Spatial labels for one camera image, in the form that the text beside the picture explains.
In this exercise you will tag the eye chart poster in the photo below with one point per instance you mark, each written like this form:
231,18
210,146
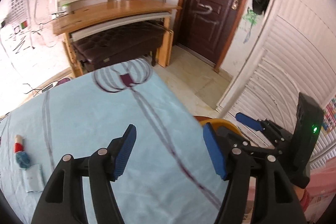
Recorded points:
18,13

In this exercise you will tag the wooden desk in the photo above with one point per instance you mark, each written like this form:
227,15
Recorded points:
93,19

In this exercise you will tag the orange trash bin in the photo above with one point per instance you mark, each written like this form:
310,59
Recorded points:
217,123

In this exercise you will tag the light blue patterned tablecloth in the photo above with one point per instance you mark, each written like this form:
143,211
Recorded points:
169,177

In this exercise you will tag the dark brown door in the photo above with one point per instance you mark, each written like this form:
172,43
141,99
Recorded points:
206,27

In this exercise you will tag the dark tufted bench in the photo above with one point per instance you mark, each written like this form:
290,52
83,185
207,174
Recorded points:
118,45

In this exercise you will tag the person right hand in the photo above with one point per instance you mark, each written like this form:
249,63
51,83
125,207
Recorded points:
299,192

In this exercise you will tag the white packet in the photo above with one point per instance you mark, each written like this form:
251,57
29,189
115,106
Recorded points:
33,179

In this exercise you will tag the black hanging bag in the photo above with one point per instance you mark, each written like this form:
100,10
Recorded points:
259,6

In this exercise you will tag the blue wrapper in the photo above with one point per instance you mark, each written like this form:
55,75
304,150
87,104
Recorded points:
23,159

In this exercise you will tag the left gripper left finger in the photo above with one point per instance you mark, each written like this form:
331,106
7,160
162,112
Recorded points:
62,200

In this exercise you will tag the red white small bottle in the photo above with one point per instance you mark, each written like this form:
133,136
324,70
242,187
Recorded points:
18,144

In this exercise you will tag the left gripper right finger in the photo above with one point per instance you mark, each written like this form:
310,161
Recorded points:
236,161

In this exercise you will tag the white louvered screen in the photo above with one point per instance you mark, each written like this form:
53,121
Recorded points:
294,53

